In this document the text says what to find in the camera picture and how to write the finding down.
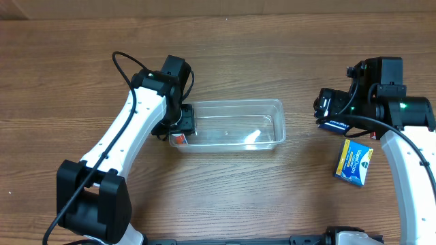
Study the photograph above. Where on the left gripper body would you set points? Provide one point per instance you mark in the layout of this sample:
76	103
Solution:
186	121

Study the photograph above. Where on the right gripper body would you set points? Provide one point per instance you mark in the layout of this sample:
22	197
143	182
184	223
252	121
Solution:
327	105

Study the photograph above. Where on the orange tube white cap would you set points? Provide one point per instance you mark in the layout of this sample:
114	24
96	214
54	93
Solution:
179	139

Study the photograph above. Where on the white and navy medicine box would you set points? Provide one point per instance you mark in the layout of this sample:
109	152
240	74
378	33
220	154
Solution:
332	125

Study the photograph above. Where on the blue yellow VapoDrops box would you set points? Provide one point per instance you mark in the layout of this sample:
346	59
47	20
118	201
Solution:
353	162

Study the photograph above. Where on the red medicine box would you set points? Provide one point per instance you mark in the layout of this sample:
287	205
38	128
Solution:
373	136

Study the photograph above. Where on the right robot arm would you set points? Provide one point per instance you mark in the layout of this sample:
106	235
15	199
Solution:
377	103

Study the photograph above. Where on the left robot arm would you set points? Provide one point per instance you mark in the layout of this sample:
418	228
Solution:
92	196

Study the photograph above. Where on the clear plastic container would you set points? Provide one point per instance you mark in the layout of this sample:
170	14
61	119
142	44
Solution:
235	125

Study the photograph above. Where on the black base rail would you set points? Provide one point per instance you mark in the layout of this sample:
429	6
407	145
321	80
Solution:
331	236

